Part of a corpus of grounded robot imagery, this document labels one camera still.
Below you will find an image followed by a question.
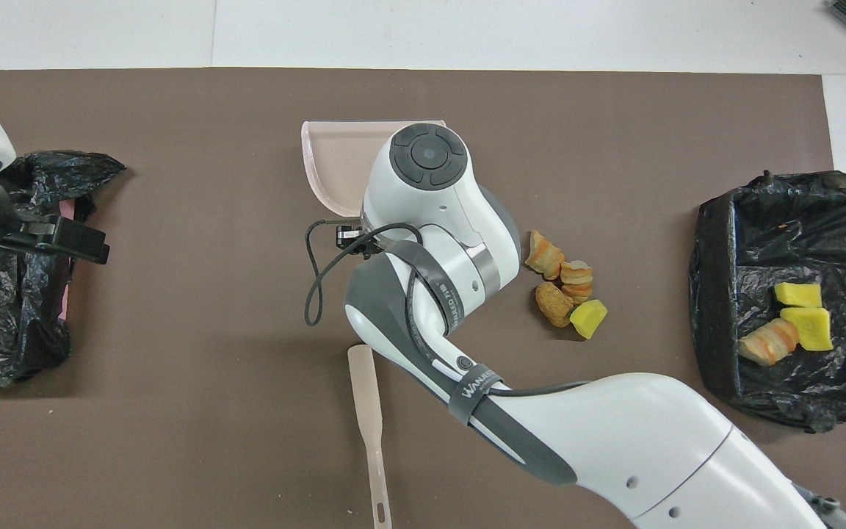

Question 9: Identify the black plastic trash bag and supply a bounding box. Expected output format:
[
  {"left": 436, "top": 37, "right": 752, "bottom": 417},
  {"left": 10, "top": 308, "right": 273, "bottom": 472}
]
[
  {"left": 0, "top": 151, "right": 127, "bottom": 389},
  {"left": 690, "top": 170, "right": 846, "bottom": 434}
]

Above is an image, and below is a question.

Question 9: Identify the yellow sponge piece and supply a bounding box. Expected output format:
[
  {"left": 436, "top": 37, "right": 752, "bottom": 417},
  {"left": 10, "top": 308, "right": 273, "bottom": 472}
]
[
  {"left": 774, "top": 283, "right": 823, "bottom": 308},
  {"left": 569, "top": 298, "right": 608, "bottom": 340},
  {"left": 781, "top": 307, "right": 834, "bottom": 352}
]

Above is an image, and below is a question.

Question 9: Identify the pale-sided toy croissant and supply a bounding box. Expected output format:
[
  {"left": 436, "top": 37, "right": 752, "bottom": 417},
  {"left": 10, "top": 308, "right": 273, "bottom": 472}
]
[{"left": 737, "top": 319, "right": 800, "bottom": 367}]

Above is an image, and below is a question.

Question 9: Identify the beige plastic dustpan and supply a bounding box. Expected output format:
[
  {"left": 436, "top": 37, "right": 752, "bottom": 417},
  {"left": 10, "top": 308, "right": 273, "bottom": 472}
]
[{"left": 301, "top": 120, "right": 447, "bottom": 218}]

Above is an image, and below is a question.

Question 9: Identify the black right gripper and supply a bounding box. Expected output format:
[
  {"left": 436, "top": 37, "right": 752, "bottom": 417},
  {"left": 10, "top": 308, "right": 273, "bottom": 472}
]
[{"left": 335, "top": 223, "right": 366, "bottom": 252}]

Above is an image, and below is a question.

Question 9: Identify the striped toy croissant piece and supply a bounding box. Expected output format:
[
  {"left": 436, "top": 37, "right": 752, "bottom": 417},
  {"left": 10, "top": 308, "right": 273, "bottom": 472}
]
[
  {"left": 560, "top": 260, "right": 594, "bottom": 305},
  {"left": 525, "top": 230, "right": 566, "bottom": 281}
]

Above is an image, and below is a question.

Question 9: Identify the brown toy bread roll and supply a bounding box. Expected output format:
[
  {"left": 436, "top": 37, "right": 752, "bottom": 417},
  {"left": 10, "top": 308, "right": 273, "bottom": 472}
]
[{"left": 535, "top": 282, "right": 575, "bottom": 328}]

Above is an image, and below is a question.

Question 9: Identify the pink plastic bin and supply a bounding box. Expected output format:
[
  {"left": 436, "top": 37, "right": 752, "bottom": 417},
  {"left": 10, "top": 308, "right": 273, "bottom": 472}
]
[{"left": 57, "top": 198, "right": 79, "bottom": 321}]

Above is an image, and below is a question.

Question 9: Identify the brown table mat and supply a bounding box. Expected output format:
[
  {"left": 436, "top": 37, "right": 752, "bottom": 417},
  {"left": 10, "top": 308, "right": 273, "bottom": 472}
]
[{"left": 0, "top": 68, "right": 846, "bottom": 529}]

